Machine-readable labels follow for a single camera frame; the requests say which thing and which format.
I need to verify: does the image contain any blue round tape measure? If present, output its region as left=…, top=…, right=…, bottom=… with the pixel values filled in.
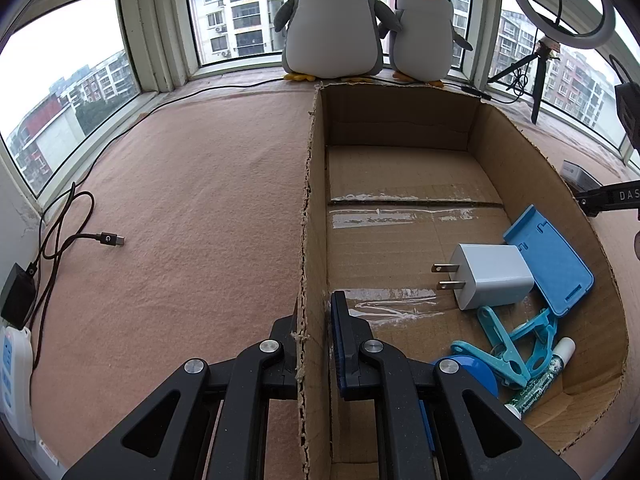
left=432, top=354, right=499, bottom=396

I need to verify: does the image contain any black charger plug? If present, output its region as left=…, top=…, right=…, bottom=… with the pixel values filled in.
left=1, top=262, right=37, bottom=330

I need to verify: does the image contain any black usb cable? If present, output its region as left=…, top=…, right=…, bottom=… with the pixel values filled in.
left=27, top=80, right=321, bottom=372

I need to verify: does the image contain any white ring light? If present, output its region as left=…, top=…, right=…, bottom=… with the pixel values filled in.
left=515, top=0, right=616, bottom=50

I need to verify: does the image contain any white power adapter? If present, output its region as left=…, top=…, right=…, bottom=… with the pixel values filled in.
left=432, top=244, right=535, bottom=311

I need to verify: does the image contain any large grey penguin plush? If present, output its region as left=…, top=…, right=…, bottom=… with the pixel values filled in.
left=273, top=0, right=402, bottom=81

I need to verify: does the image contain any grey white square box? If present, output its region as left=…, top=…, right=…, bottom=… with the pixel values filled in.
left=561, top=160, right=601, bottom=193

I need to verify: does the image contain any brown cardboard box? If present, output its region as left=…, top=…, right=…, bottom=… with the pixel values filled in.
left=298, top=84, right=639, bottom=479

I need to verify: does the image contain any small grey penguin plush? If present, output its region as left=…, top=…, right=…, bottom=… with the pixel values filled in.
left=378, top=0, right=473, bottom=86

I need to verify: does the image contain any teal small clip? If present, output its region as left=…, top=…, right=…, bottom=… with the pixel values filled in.
left=509, top=308, right=558, bottom=379

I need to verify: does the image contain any black tripod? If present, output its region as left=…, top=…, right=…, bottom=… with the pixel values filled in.
left=487, top=36, right=560, bottom=125

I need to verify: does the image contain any teal plastic clip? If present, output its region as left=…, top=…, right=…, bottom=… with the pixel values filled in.
left=450, top=307, right=532, bottom=389

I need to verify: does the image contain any black inline cable remote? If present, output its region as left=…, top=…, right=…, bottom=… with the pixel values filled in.
left=460, top=84, right=492, bottom=101

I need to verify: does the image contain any green white glue stick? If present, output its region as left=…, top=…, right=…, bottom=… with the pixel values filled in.
left=504, top=337, right=576, bottom=419

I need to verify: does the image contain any white power strip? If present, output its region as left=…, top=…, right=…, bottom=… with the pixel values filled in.
left=1, top=326, right=35, bottom=441

